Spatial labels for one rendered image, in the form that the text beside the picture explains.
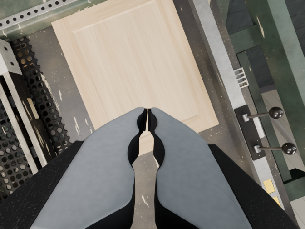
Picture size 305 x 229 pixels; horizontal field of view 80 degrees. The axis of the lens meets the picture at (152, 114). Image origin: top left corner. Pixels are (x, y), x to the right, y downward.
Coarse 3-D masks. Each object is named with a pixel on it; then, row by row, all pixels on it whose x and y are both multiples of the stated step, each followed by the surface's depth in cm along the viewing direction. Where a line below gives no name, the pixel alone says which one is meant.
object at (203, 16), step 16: (192, 0) 65; (208, 16) 65; (208, 32) 65; (208, 48) 67; (224, 48) 65; (224, 64) 66; (224, 80) 66; (224, 96) 69; (240, 96) 66; (240, 128) 67; (256, 160) 67; (256, 176) 69; (272, 176) 68; (272, 192) 68
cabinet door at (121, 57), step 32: (128, 0) 66; (160, 0) 66; (64, 32) 66; (96, 32) 66; (128, 32) 67; (160, 32) 67; (96, 64) 67; (128, 64) 67; (160, 64) 67; (192, 64) 67; (96, 96) 67; (128, 96) 68; (160, 96) 68; (192, 96) 68; (96, 128) 67; (192, 128) 68
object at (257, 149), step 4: (256, 144) 66; (284, 144) 57; (288, 144) 56; (292, 144) 56; (256, 148) 65; (260, 148) 64; (264, 148) 63; (268, 148) 62; (272, 148) 61; (276, 148) 60; (280, 148) 59; (284, 148) 56; (288, 148) 56; (292, 148) 55; (296, 148) 56; (256, 152) 65; (284, 152) 57; (288, 152) 56; (292, 152) 55
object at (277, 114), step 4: (272, 108) 56; (276, 108) 55; (280, 108) 55; (268, 112) 58; (272, 112) 56; (276, 112) 55; (280, 112) 55; (244, 116) 64; (248, 116) 64; (252, 116) 62; (256, 116) 61; (260, 116) 61; (272, 116) 56; (276, 116) 55; (280, 116) 55; (244, 120) 65
